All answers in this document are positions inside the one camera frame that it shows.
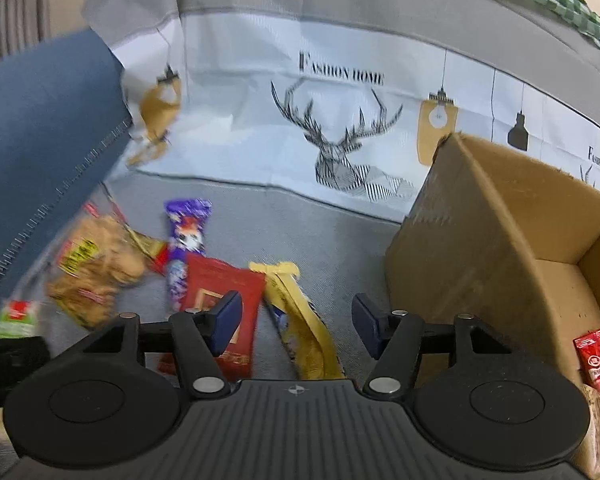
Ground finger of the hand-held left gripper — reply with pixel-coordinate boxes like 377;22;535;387
0;336;50;412

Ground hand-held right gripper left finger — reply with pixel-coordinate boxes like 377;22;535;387
77;290;244;401

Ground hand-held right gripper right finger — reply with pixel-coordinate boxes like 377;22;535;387
351;293;517;401

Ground yellow snack packet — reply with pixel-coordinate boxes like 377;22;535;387
249;260;347;381

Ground purple snack packet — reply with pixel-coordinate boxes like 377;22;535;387
164;198;214;312

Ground brown cardboard box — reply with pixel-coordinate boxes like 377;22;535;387
385;131;600;478

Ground red flat snack packet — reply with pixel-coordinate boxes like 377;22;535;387
157;254;267;378

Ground green snack packet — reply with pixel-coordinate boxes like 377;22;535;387
0;299;40;340

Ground small red yellow packet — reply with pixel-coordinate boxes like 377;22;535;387
127;229;172;275

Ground clear biscuit packet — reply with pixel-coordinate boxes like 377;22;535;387
46;214;147;328

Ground blue cushion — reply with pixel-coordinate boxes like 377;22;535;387
0;27;134;337

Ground clear brown snack packet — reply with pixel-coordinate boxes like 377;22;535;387
581;383;600;477

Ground green checked cloth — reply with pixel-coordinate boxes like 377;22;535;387
442;0;600;67

